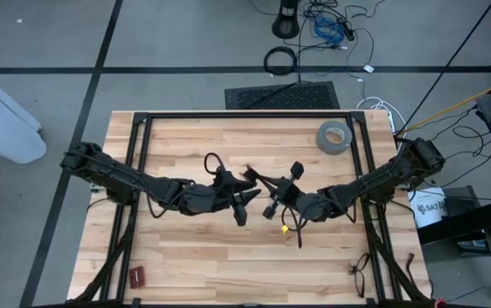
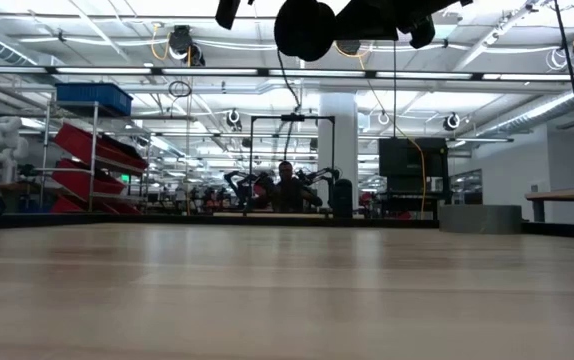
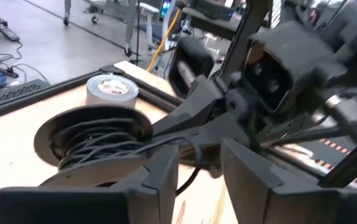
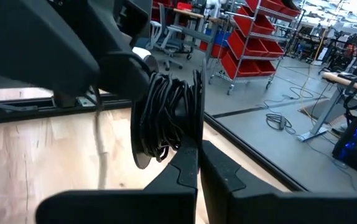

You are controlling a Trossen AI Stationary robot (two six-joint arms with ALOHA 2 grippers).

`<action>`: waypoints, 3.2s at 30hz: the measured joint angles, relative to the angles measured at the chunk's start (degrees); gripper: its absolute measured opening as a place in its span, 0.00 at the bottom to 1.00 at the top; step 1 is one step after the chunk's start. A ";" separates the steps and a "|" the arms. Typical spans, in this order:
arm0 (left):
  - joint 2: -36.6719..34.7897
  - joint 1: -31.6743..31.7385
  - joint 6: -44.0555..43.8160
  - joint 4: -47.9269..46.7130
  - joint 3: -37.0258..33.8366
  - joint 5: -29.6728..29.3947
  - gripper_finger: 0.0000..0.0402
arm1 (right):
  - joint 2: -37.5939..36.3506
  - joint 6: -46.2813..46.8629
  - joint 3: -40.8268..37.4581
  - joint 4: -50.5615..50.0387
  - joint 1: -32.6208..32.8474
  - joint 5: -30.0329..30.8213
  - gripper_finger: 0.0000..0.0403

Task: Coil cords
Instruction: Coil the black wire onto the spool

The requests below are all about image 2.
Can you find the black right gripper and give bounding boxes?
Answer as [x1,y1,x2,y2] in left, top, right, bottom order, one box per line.
[335,0,474,50]

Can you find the black cord spool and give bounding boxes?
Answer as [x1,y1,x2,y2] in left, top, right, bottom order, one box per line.
[273,0,339,63]

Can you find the thin black cord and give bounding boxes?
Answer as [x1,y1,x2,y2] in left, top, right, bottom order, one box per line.
[275,48,302,162]

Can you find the white column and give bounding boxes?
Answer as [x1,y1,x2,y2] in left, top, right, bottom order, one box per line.
[318,91,360,211]

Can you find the long light strip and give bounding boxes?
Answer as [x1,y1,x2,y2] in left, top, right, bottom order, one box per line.
[0,64,574,82]

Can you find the black equipment cart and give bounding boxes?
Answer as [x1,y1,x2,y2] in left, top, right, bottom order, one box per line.
[377,136,451,215]

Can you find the blue storage bin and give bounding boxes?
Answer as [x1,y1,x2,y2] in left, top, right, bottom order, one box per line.
[55,81,134,118]

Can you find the black cylindrical stand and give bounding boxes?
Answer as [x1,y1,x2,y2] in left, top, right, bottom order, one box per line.
[332,177,355,219]

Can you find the person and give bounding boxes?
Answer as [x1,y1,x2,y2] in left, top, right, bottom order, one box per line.
[261,160,323,214]

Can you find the metal shelf rack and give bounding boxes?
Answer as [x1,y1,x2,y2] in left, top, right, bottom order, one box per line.
[36,99,151,215]

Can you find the red storage bin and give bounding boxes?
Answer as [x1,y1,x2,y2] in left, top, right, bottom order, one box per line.
[49,193,144,216]
[54,122,150,177]
[50,158,127,201]

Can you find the long wooden table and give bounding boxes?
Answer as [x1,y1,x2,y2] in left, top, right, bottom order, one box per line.
[523,186,574,225]

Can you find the black robot station frame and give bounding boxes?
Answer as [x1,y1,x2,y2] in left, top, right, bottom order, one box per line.
[248,112,337,214]

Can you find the yellow drop cable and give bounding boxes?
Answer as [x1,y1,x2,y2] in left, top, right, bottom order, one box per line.
[334,40,427,214]

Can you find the grey duct tape roll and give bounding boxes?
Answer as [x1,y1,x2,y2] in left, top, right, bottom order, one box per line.
[438,203,523,235]

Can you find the black aluminium table frame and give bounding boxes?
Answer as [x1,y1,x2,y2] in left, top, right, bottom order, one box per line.
[0,212,574,240]

